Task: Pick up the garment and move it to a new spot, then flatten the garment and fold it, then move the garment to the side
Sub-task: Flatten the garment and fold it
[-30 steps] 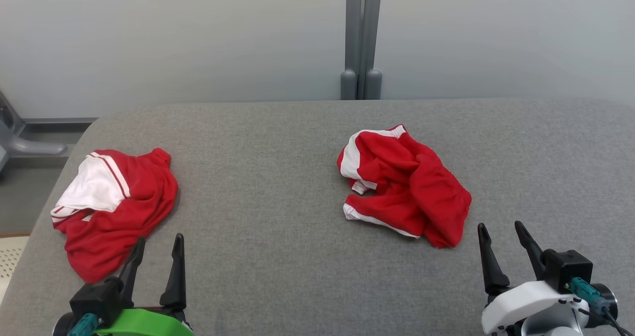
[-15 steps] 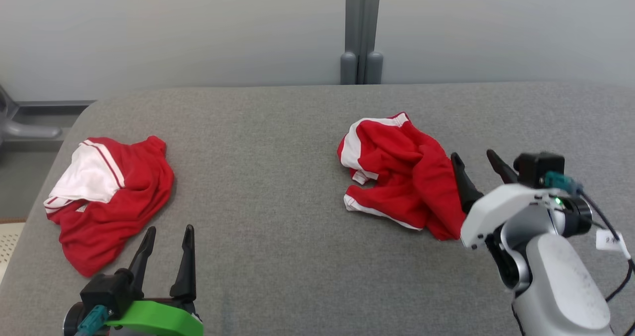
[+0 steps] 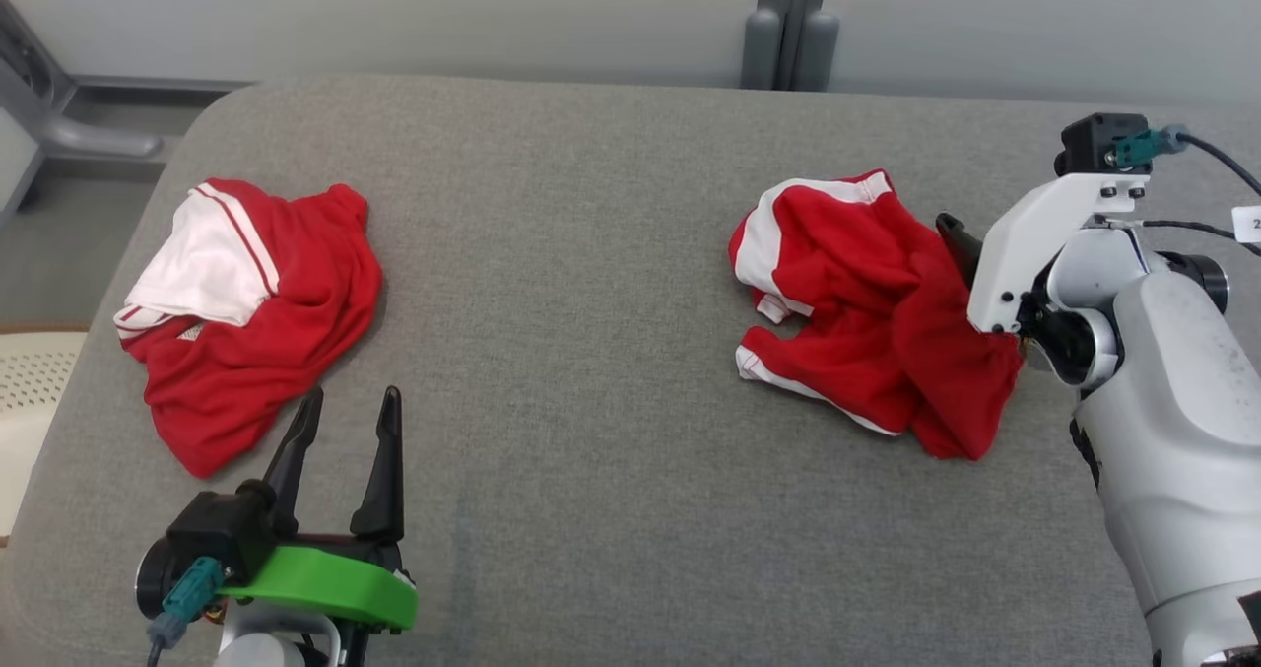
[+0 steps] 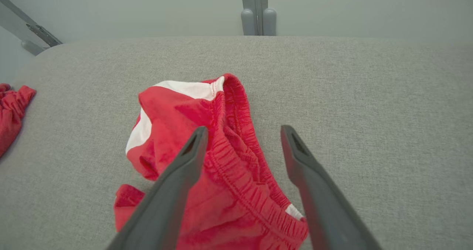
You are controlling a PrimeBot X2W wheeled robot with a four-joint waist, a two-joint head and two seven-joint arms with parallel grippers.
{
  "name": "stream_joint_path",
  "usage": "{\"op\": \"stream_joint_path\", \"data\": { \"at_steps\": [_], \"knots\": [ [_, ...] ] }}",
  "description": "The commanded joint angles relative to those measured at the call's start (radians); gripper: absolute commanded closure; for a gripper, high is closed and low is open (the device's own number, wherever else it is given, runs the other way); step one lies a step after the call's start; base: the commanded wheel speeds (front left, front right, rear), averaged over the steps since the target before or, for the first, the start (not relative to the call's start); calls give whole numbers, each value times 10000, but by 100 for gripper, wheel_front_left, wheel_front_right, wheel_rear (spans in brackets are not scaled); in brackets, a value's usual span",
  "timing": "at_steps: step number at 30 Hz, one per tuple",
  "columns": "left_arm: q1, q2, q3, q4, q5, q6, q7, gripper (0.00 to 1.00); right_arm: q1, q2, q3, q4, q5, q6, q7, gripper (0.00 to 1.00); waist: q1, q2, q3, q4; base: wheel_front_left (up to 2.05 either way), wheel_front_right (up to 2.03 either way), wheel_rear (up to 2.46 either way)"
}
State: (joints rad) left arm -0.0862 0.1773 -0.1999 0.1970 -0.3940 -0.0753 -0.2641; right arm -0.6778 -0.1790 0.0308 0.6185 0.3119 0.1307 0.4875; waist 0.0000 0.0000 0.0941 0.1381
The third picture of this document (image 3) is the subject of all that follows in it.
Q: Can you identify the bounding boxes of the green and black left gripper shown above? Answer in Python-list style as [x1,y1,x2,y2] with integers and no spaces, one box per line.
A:
[219,386,420,667]

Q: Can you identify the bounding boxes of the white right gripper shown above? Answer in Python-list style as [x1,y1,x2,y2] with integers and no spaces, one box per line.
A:
[936,172,1152,335]

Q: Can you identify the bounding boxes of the red shorts with white trim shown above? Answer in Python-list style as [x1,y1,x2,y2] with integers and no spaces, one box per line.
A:
[729,168,1026,461]

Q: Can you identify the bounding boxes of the red jersey with white sleeves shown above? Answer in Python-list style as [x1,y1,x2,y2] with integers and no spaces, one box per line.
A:
[113,178,383,479]

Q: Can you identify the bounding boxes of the white perforated laundry basket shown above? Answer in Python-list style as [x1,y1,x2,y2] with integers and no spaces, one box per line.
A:
[0,330,90,540]

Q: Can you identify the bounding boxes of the teal plug left camera cable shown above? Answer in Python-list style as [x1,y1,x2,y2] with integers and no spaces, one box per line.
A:
[148,557,226,667]

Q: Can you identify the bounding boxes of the teal plug camera cable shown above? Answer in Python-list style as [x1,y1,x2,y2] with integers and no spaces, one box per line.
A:
[1116,125,1261,197]
[148,557,226,667]

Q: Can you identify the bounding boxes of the teal plug right camera cable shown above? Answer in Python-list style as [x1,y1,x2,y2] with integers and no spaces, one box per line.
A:
[1116,125,1261,197]

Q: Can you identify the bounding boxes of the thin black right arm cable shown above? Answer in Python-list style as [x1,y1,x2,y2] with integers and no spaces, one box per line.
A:
[1143,219,1261,244]

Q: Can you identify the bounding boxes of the grey metal door post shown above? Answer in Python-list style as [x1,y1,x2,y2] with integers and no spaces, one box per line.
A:
[741,0,786,92]
[785,0,840,94]

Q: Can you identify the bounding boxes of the grey metal frame with handle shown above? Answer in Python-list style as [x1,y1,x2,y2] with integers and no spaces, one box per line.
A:
[0,0,164,234]

